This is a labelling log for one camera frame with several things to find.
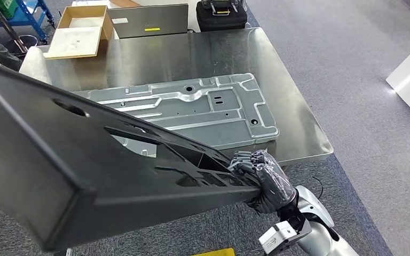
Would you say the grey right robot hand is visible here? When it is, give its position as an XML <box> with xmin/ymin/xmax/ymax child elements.
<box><xmin>227</xmin><ymin>149</ymin><xmax>298</xmax><ymax>215</ymax></box>

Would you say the black plastic plate panel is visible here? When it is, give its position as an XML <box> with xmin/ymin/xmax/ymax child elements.
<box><xmin>0</xmin><ymin>58</ymin><xmax>262</xmax><ymax>252</ymax></box>

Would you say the stainless steel workbench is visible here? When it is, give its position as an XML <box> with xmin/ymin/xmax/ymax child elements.
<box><xmin>18</xmin><ymin>27</ymin><xmax>334</xmax><ymax>167</ymax></box>

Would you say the stamped grey metal panel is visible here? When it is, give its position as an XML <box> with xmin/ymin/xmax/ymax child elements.
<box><xmin>72</xmin><ymin>73</ymin><xmax>280</xmax><ymax>158</ymax></box>

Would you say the black carry case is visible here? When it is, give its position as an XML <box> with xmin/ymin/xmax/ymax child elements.
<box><xmin>195</xmin><ymin>0</ymin><xmax>248</xmax><ymax>33</ymax></box>

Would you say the grey flat case yellow label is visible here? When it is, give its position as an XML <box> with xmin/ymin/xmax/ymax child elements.
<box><xmin>106</xmin><ymin>3</ymin><xmax>190</xmax><ymax>39</ymax></box>

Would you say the pale flat board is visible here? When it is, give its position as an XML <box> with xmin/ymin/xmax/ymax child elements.
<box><xmin>43</xmin><ymin>25</ymin><xmax>103</xmax><ymax>60</ymax></box>

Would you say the open cardboard box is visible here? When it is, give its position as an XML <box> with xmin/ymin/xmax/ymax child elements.
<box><xmin>56</xmin><ymin>5</ymin><xmax>114</xmax><ymax>41</ymax></box>

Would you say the white rounded pad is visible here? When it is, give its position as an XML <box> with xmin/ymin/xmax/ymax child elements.
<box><xmin>19</xmin><ymin>46</ymin><xmax>53</xmax><ymax>85</ymax></box>

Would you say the blue metal trolley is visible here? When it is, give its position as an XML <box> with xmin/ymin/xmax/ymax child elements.
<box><xmin>0</xmin><ymin>0</ymin><xmax>56</xmax><ymax>44</ymax></box>

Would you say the thin black cable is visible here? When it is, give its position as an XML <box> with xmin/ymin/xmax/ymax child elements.
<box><xmin>311</xmin><ymin>175</ymin><xmax>324</xmax><ymax>201</ymax></box>

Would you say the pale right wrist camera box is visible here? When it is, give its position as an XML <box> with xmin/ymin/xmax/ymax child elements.
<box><xmin>258</xmin><ymin>219</ymin><xmax>312</xmax><ymax>256</ymax></box>

